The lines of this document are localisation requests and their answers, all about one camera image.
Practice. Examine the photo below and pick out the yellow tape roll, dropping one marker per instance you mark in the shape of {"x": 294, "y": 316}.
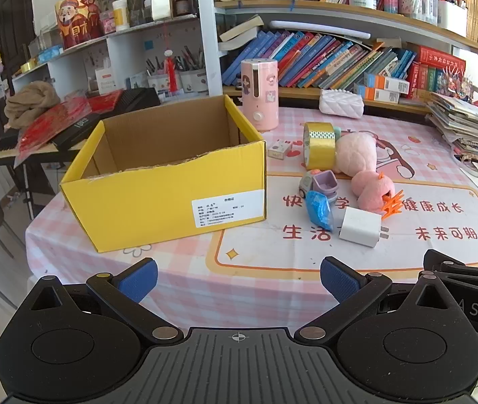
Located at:
{"x": 319, "y": 140}

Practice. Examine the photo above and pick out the small staples box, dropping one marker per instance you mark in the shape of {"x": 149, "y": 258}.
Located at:
{"x": 279, "y": 149}

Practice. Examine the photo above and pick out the blue toy car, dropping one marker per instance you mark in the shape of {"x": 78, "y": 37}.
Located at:
{"x": 319, "y": 211}

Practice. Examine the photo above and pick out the small pink plush toy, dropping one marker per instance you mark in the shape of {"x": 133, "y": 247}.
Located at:
{"x": 372, "y": 188}

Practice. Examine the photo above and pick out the row of lower shelf books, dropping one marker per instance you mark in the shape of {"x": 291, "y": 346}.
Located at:
{"x": 306, "y": 59}

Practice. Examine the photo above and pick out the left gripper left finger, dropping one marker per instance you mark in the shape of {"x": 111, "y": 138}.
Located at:
{"x": 122, "y": 295}

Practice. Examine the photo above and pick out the white bookshelf unit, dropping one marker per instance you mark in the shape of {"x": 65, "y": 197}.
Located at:
{"x": 129, "y": 49}

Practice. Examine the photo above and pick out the black keyboard piano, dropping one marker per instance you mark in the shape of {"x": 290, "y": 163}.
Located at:
{"x": 131, "y": 100}

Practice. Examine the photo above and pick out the purple toy truck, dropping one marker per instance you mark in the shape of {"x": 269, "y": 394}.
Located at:
{"x": 324, "y": 182}

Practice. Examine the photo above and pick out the yellow cardboard box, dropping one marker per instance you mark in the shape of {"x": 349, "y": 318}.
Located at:
{"x": 168, "y": 172}

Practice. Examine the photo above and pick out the large pink plush toy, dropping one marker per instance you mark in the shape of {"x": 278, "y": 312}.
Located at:
{"x": 356, "y": 152}

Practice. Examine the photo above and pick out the stack of magazines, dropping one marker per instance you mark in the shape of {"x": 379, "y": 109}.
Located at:
{"x": 456, "y": 119}

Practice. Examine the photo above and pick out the pink cylindrical dispenser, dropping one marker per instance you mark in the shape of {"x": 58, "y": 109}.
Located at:
{"x": 259, "y": 81}

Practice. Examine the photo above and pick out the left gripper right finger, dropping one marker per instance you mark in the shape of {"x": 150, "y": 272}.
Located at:
{"x": 359, "y": 296}

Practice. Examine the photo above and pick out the pink checkered tablecloth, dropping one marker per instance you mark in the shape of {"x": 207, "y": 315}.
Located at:
{"x": 267, "y": 274}

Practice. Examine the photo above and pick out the brown crumpled cloth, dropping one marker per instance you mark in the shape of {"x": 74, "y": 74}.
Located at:
{"x": 29, "y": 103}

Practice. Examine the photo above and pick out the white quilted pouch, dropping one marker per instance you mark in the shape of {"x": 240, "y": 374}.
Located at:
{"x": 341, "y": 103}

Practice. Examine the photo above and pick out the red paper decorations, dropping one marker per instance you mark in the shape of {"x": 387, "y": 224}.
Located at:
{"x": 60, "y": 117}

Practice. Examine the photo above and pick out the red fortune god decoration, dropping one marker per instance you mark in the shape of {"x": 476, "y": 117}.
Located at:
{"x": 78, "y": 21}

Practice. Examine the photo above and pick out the white power adapter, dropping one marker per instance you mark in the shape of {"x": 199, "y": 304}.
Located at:
{"x": 362, "y": 227}

